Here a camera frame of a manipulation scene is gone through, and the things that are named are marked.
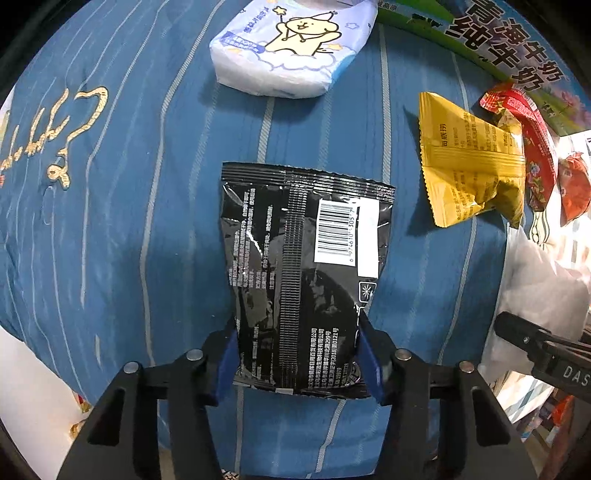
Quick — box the white soft bag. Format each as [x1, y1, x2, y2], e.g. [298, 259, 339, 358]
[479, 225, 591, 384]

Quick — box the orange snack packet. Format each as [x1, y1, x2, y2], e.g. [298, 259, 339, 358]
[558, 152, 591, 226]

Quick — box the red snack packet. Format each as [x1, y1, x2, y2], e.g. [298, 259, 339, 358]
[480, 82, 558, 212]

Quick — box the yellow snack packet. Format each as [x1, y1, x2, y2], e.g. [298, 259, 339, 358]
[419, 92, 526, 228]

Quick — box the black snack packet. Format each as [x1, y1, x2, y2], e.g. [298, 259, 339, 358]
[221, 162, 394, 399]

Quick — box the white tissue pack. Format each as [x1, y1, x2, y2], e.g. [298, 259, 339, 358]
[209, 1, 378, 99]

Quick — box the blue striped cloth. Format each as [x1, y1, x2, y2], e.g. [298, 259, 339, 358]
[0, 0, 555, 479]

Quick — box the milk carton cardboard box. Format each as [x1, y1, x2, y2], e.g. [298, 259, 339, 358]
[378, 1, 590, 136]

